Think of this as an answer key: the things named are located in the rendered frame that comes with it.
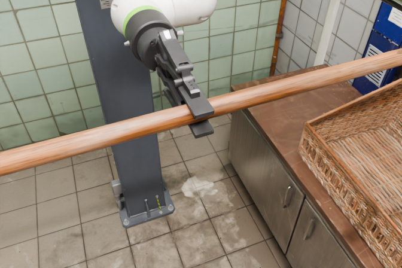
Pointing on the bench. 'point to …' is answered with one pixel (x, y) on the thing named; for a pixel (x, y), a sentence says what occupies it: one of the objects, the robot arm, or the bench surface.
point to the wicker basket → (388, 242)
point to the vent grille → (375, 72)
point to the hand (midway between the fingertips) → (195, 110)
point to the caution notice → (396, 17)
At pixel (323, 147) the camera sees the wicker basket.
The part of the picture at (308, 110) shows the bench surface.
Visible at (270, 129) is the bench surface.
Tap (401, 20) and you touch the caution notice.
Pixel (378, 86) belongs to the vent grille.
